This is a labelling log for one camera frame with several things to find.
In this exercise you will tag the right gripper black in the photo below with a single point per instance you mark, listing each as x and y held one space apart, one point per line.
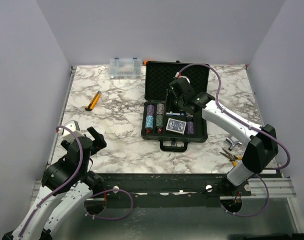
170 100

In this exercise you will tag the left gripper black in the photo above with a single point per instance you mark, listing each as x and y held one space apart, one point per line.
99 143

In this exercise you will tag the ace of spades card deck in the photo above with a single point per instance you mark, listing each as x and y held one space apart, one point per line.
177 114

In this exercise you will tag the black poker set case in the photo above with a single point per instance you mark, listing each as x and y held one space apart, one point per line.
158 77

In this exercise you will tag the blue back card deck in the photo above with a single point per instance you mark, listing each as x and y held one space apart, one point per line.
176 126

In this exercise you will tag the purple 500 chip stack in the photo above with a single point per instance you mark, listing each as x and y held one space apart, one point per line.
190 127

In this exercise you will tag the blue tan 10 chip stack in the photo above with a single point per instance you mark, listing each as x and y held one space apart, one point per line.
189 117

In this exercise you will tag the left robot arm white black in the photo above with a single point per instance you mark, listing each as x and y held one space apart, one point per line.
66 185

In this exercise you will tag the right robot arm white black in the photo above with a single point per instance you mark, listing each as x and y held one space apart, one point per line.
260 147

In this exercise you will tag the purple chip stack back left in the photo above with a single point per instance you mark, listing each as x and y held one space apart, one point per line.
150 110

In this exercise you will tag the dark green chip stack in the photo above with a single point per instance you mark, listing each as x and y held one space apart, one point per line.
159 121

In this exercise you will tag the light blue chip stack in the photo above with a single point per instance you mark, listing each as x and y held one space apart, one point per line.
149 122

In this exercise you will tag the yellow black utility knife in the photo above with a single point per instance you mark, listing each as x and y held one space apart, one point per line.
93 102

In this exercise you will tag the clear plastic organizer box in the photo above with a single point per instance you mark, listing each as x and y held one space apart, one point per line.
125 68

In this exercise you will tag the silver metal clamp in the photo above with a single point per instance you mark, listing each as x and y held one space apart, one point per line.
232 143

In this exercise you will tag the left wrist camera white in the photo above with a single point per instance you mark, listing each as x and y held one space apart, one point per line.
74 127

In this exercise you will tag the yellow handled pliers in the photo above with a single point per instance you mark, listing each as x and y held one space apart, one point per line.
232 158

